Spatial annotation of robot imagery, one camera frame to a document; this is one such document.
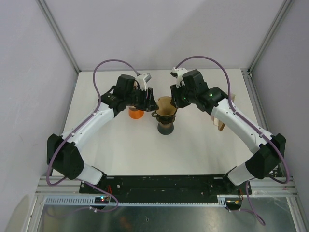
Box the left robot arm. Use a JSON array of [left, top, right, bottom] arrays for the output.
[[47, 73, 158, 193]]

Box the brown coffee filter stack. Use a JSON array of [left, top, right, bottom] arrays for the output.
[[210, 93, 236, 131]]

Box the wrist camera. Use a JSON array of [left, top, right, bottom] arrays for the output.
[[136, 72, 152, 90], [170, 67, 188, 88]]

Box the aluminium rail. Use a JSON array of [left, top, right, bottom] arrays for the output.
[[35, 176, 298, 197]]

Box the right aluminium frame post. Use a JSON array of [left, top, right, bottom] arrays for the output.
[[247, 0, 295, 73]]

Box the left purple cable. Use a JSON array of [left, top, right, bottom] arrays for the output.
[[44, 58, 140, 218]]

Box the orange glass flask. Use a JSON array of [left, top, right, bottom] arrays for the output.
[[128, 108, 144, 119]]

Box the grey cable duct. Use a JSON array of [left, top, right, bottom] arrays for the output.
[[43, 195, 240, 207]]

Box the left aluminium frame post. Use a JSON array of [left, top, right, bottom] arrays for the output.
[[36, 0, 81, 74]]

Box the aluminium frame post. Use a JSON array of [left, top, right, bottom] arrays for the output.
[[247, 0, 295, 73], [36, 0, 81, 74]]

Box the dark green dripper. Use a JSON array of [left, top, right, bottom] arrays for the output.
[[151, 106, 177, 125]]

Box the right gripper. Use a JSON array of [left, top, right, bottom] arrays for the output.
[[170, 81, 197, 109]]

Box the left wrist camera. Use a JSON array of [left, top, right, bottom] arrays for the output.
[[136, 72, 152, 90]]

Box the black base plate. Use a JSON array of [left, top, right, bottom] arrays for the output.
[[79, 174, 252, 203]]

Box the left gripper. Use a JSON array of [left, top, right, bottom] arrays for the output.
[[125, 86, 159, 112]]

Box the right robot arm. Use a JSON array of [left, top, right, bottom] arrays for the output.
[[170, 68, 286, 194]]

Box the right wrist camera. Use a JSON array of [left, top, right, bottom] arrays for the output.
[[170, 67, 188, 88]]

